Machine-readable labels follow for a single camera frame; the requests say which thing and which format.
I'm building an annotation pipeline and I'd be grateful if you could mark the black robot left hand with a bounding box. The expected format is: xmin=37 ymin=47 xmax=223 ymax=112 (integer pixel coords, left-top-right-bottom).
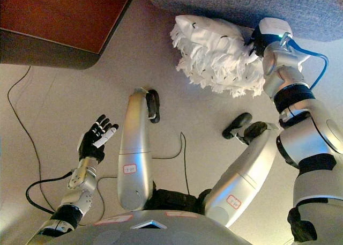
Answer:
xmin=77 ymin=114 xmax=120 ymax=164

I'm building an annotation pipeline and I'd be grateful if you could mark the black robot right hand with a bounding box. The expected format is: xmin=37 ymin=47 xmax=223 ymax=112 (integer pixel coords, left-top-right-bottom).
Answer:
xmin=245 ymin=17 xmax=293 ymax=58

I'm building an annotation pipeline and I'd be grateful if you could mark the white fringed pillow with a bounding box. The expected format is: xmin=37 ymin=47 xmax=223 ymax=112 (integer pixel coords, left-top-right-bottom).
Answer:
xmin=169 ymin=15 xmax=266 ymax=99

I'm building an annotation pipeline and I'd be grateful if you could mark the gray fabric armchair sofa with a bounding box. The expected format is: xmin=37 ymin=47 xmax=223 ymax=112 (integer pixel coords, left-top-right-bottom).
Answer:
xmin=144 ymin=0 xmax=343 ymax=42

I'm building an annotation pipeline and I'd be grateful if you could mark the silver robot left leg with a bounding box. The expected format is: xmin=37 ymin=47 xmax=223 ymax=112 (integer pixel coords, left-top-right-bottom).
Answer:
xmin=117 ymin=86 xmax=154 ymax=211

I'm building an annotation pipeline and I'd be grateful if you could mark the silver robot leg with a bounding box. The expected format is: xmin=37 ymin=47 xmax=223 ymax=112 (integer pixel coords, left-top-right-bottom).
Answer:
xmin=117 ymin=86 xmax=154 ymax=211
xmin=202 ymin=121 xmax=279 ymax=228

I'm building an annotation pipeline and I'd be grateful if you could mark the black robot left foot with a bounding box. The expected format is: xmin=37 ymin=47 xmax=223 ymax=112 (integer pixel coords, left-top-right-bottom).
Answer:
xmin=146 ymin=88 xmax=161 ymax=124

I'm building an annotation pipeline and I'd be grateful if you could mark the black robot foot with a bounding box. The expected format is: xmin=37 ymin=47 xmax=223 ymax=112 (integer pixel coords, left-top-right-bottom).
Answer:
xmin=222 ymin=112 xmax=253 ymax=140
xmin=146 ymin=88 xmax=161 ymax=124

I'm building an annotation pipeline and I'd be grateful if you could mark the black robot right foot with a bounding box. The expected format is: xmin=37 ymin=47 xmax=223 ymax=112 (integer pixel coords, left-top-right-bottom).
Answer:
xmin=222 ymin=112 xmax=253 ymax=140

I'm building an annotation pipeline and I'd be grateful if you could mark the silver robot torso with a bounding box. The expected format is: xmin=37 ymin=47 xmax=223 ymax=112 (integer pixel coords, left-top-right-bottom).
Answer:
xmin=64 ymin=188 xmax=269 ymax=245

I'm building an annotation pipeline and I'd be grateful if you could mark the brown wooden desk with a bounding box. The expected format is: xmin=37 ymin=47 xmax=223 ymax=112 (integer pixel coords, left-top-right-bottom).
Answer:
xmin=0 ymin=0 xmax=140 ymax=70

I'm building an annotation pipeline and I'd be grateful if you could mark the silver robot right leg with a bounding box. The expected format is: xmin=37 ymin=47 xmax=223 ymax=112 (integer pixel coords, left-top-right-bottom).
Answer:
xmin=202 ymin=121 xmax=279 ymax=228

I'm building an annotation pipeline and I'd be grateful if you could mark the thin black floor cable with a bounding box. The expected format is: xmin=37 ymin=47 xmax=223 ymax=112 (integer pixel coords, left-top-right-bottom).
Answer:
xmin=7 ymin=65 xmax=56 ymax=212
xmin=96 ymin=131 xmax=191 ymax=222

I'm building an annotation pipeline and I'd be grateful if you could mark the blue wrist cable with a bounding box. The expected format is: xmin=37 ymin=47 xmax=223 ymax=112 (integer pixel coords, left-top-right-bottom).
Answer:
xmin=280 ymin=33 xmax=330 ymax=89

